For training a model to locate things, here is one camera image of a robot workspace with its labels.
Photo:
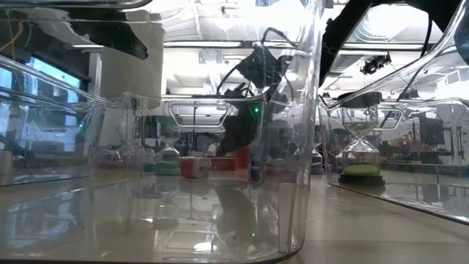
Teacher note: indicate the black background machine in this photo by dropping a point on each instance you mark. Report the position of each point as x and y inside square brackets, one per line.
[432, 132]

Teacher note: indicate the black mounted device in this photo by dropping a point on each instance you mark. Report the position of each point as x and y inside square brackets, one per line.
[375, 64]

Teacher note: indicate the black hourglass yellow-green sand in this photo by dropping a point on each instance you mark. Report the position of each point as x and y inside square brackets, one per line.
[361, 154]

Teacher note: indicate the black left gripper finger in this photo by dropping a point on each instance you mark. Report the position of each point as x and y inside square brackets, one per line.
[121, 42]

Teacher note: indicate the clear plastic bin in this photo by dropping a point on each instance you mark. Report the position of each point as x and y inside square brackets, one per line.
[44, 146]
[146, 220]
[421, 198]

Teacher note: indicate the red rectangular box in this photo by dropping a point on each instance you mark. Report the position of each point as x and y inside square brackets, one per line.
[242, 157]
[223, 164]

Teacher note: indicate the teal hourglass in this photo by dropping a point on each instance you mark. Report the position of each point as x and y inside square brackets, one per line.
[168, 155]

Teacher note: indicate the lit monitor screen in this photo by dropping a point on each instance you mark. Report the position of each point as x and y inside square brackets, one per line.
[55, 73]

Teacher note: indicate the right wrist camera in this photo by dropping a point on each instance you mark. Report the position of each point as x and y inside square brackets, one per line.
[261, 67]

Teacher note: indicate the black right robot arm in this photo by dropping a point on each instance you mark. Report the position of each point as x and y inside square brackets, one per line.
[340, 33]

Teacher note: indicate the small lavender wall charger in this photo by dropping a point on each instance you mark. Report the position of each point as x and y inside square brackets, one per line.
[137, 157]

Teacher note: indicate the teal box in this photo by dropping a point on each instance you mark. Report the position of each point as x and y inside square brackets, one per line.
[148, 166]

